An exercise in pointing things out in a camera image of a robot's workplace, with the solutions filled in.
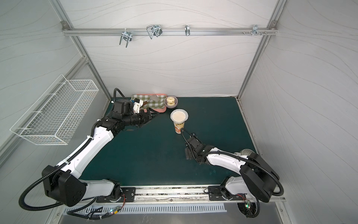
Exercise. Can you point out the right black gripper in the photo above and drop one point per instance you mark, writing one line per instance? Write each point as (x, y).
(194, 145)

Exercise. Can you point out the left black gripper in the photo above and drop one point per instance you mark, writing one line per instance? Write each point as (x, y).
(145, 116)

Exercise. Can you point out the milk tea paper cup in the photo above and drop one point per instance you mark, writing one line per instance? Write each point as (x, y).
(178, 127)

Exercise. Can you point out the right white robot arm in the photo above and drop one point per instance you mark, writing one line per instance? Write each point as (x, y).
(256, 177)

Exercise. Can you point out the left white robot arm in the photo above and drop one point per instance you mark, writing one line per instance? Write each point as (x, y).
(62, 182)

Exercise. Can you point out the pink tray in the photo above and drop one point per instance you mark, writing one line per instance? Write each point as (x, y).
(159, 109)

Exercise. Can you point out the green checkered cloth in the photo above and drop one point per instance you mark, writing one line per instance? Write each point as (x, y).
(152, 100)

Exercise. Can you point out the small bowl with pastry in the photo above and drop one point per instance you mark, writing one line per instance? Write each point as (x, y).
(171, 102)

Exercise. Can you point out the round object at mat edge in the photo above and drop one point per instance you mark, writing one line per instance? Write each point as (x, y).
(246, 152)

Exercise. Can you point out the white vent strip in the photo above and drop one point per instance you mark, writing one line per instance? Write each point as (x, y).
(190, 208)

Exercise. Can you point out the round fan on floor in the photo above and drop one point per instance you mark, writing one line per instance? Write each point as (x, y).
(249, 210)

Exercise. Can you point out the metal hook clamp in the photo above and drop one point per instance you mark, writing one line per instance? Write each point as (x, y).
(255, 31)
(187, 30)
(154, 30)
(126, 37)

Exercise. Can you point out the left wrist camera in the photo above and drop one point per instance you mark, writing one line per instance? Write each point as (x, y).
(126, 106)

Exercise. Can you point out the wooden handled metal spatula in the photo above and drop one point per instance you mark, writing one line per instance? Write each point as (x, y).
(152, 98)

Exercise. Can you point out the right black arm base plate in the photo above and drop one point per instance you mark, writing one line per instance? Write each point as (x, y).
(215, 193)

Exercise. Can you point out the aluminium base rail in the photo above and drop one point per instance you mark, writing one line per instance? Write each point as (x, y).
(158, 194)

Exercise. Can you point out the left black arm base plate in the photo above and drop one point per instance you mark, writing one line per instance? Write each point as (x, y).
(127, 194)

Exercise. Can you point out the aluminium crossbar rail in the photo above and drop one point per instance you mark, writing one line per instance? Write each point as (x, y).
(166, 32)

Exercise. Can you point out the white wire basket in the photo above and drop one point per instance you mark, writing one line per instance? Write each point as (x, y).
(55, 116)

